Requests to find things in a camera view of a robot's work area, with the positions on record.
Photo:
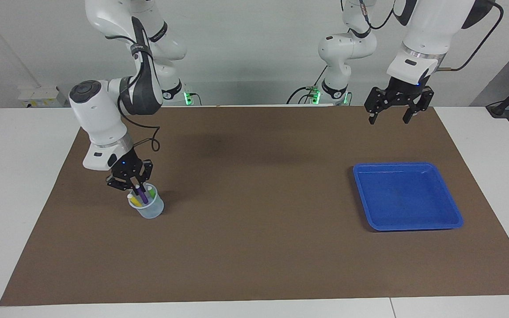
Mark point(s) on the translucent plastic cup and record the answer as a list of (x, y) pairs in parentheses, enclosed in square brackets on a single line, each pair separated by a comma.
[(150, 210)]

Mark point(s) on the brown table mat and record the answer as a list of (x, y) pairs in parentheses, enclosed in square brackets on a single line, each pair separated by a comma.
[(254, 243)]

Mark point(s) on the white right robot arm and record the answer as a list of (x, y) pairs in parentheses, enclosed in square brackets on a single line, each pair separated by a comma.
[(104, 110)]

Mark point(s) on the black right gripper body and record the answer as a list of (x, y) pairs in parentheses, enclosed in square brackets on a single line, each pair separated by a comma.
[(126, 165)]

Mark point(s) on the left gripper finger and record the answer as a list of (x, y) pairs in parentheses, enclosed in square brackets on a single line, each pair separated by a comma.
[(418, 108), (374, 106)]

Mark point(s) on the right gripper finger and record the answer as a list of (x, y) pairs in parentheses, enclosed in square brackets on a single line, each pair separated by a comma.
[(117, 183), (145, 174)]

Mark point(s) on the yellow highlighter pen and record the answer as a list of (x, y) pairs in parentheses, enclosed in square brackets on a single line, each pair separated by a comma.
[(135, 201)]

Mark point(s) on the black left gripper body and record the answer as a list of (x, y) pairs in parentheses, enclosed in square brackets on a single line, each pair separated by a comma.
[(407, 90)]

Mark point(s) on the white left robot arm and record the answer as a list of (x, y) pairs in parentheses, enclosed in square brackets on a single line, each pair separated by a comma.
[(427, 35)]

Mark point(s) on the purple highlighter pen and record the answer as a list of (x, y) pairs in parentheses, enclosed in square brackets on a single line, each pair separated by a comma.
[(143, 196)]

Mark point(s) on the blue plastic tray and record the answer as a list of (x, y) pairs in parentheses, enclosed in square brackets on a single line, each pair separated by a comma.
[(413, 198)]

